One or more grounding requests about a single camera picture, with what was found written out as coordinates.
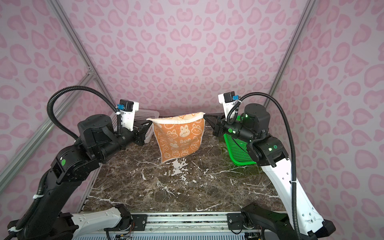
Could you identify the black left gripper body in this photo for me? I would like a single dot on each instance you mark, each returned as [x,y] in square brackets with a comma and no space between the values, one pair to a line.
[138,133]

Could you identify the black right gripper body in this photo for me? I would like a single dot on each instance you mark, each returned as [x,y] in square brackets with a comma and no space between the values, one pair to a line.
[224,127]

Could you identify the brown pattern towel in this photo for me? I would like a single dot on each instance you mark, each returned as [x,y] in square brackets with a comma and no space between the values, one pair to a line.
[179,136]

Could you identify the aluminium diagonal frame bar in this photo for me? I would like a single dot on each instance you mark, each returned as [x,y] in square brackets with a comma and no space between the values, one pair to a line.
[19,160]

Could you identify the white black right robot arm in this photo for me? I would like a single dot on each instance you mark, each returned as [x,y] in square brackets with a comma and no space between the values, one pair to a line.
[301,221]

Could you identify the aluminium frame corner post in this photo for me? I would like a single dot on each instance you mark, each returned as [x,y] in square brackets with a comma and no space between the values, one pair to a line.
[304,19]
[64,20]

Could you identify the white plastic basket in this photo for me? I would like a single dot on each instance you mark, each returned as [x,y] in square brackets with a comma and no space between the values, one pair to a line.
[128,119]

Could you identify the aluminium frame corner post left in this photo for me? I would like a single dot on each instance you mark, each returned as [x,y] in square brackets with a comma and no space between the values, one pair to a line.
[64,20]

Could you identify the green plastic basket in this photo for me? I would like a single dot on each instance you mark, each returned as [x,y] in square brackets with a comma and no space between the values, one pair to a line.
[237,150]

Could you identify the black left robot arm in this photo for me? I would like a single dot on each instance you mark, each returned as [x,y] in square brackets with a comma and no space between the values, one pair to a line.
[96,144]

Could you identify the aluminium frame corner post right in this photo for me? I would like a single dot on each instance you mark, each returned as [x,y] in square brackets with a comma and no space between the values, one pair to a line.
[304,19]

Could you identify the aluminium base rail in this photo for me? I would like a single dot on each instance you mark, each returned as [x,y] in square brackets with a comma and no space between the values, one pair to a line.
[179,226]

